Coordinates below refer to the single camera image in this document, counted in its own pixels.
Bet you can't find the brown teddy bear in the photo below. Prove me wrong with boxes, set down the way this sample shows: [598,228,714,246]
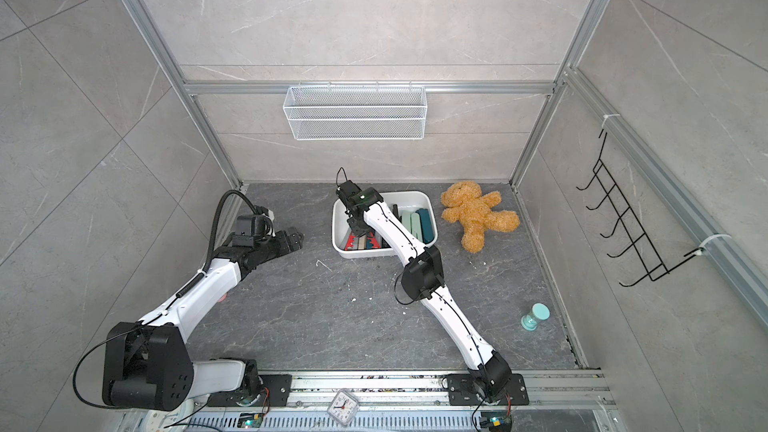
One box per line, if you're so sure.
[440,181,520,253]

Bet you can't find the small square clock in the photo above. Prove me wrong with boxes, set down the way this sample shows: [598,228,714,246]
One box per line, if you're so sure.
[327,389,360,426]

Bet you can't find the green sand timer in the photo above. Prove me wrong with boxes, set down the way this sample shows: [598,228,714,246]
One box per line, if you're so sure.
[520,303,551,331]

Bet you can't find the black corrugated cable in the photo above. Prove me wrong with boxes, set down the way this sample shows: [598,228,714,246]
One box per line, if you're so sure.
[200,189,262,274]

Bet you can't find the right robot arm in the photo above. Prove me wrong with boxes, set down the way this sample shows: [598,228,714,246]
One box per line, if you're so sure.
[336,180,529,405]

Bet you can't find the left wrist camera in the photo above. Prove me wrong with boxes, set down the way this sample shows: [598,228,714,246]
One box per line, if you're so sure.
[254,209,274,237]

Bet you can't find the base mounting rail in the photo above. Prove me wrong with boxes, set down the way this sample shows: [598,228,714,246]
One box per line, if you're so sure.
[115,370,626,431]

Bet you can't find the white wire mesh basket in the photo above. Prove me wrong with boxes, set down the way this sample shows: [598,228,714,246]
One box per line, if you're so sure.
[283,85,428,141]

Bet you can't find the red pliers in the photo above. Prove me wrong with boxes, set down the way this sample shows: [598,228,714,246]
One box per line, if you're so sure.
[343,232,383,251]

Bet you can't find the white storage box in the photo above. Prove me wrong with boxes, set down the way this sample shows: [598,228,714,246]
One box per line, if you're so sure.
[332,190,438,259]

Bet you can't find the light green pliers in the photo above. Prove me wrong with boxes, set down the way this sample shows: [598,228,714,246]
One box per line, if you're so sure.
[410,212,423,242]
[401,211,413,233]

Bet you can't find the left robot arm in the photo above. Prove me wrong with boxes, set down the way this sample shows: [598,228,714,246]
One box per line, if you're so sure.
[102,212,304,411]

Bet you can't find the black wall hook rack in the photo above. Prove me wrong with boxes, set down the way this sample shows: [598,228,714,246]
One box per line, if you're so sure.
[576,129,706,288]

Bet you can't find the dark teal pliers floor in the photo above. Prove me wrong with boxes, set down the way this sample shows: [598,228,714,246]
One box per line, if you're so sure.
[416,208,435,244]

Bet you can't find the aluminium frame rail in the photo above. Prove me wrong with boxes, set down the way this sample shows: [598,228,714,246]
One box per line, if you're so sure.
[121,0,243,189]

